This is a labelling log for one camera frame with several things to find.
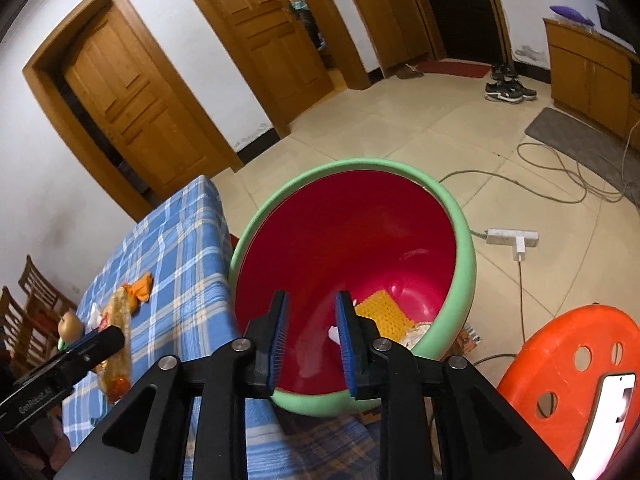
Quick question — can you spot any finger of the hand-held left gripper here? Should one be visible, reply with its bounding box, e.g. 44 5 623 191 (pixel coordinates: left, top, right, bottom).
50 325 126 376

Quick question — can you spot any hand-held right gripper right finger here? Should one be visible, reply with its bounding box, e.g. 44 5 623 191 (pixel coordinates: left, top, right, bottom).
335 291 573 480

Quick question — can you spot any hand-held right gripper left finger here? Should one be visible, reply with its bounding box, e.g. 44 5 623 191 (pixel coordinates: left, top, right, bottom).
52 290 291 480

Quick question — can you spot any orange snack packet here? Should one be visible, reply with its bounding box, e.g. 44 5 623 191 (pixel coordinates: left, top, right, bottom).
95 287 133 403

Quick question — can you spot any large yellow foam net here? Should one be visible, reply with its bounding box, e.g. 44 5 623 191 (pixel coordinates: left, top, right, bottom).
355 290 416 333

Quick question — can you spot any large white paper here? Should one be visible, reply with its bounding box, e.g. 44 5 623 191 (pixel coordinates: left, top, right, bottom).
400 322 433 351

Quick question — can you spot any red and green bin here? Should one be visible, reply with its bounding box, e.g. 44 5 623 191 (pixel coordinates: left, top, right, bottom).
229 158 476 418

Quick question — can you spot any brown apple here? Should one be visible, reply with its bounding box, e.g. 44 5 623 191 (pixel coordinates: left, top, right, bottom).
58 311 82 343

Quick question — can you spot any wooden chair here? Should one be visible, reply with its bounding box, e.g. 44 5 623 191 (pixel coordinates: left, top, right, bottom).
0 285 43 378
19 255 78 321

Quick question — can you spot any orange carton box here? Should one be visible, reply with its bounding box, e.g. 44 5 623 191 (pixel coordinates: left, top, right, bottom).
122 272 153 303

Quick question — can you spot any printed paper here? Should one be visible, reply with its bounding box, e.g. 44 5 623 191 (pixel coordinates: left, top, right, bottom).
452 327 483 359

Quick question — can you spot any blue plaid tablecloth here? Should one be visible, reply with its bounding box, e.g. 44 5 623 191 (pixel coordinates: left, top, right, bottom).
50 175 386 480

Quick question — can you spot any white power strip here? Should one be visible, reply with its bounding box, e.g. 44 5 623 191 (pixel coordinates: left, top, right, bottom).
486 228 540 248

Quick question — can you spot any orange plastic stool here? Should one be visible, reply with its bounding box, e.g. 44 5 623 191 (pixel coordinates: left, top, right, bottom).
496 302 640 471

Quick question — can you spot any wooden panel door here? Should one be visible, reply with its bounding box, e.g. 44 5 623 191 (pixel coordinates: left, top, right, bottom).
62 7 208 188
192 0 333 111

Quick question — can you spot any white smartphone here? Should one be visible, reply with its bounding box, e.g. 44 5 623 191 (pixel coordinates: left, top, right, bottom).
572 372 638 480

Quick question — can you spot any red door mat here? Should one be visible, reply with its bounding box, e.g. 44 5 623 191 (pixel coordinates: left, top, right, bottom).
415 59 493 79

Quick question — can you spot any black sneaker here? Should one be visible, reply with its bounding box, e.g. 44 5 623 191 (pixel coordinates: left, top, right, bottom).
495 77 538 101
484 81 525 104

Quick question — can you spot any grey floor mat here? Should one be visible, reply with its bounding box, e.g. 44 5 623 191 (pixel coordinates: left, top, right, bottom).
524 107 640 161

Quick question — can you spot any dark entrance door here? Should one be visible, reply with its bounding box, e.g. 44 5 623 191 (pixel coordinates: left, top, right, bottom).
412 0 506 63

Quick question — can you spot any wooden sideboard cabinet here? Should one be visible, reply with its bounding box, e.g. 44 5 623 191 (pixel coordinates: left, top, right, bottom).
543 17 640 141

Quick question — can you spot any purple cloth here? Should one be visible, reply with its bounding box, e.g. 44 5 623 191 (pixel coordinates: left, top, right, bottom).
550 6 596 26

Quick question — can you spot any dark screen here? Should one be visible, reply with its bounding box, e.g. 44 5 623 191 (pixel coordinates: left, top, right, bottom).
597 2 640 53

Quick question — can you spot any thin adapter cable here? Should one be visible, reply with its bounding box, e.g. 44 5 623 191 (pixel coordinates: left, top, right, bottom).
470 260 527 367

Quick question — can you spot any pale green power cable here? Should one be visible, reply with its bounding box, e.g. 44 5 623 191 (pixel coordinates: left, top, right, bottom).
440 170 488 242

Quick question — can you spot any wooden door frame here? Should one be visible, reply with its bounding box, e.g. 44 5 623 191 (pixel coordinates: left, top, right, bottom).
167 0 371 138
22 0 243 221

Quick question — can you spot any looped grey cable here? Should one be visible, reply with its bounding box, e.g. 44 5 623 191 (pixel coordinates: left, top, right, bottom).
516 130 640 206

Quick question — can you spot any low wooden wall cabinet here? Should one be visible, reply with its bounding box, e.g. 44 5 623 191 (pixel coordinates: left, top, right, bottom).
351 0 435 72

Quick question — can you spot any brown entrance door frame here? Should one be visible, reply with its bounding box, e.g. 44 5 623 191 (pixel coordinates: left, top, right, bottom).
395 0 516 63

